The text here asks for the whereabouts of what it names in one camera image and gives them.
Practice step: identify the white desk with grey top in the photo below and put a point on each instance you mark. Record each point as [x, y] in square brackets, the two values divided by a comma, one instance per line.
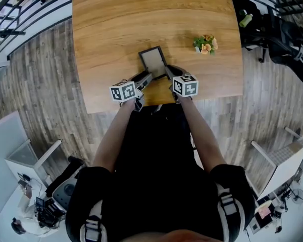
[288, 170]

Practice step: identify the grey office chair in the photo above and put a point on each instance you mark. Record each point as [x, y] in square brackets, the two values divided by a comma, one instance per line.
[63, 195]

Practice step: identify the person's black clothing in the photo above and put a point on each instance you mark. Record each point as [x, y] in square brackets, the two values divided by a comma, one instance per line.
[161, 185]

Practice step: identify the black electronic device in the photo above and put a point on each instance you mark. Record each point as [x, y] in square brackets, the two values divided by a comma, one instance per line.
[49, 213]

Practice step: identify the black picture frame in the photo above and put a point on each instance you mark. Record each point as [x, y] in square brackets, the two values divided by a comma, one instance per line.
[152, 59]

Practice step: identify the black office chair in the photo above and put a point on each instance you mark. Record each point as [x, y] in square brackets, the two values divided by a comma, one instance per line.
[288, 49]
[252, 36]

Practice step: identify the white partition panel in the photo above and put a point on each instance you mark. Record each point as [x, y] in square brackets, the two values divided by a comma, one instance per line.
[5, 135]

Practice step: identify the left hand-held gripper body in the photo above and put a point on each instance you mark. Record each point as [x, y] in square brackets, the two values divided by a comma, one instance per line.
[123, 91]

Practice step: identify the potted orange flower plant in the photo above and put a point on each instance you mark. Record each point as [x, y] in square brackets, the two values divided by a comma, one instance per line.
[205, 47]

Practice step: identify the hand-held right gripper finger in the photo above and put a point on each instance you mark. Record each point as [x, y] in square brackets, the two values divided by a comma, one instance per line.
[169, 73]

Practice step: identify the green bottle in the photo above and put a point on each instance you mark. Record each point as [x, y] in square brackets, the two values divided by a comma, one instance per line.
[246, 20]

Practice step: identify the pink notepad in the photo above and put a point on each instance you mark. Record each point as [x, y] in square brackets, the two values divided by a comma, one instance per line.
[264, 212]

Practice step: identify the person's left forearm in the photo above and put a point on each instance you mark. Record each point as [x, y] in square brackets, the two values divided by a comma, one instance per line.
[111, 140]

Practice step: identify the black round object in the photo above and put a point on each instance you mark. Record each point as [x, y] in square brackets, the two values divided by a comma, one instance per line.
[26, 178]

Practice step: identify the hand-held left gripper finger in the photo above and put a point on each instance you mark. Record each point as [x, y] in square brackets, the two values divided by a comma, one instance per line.
[145, 79]

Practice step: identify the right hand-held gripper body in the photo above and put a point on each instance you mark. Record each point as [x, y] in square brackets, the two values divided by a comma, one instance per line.
[185, 86]

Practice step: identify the person's right forearm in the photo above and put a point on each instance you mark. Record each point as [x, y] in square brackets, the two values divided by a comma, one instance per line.
[204, 135]

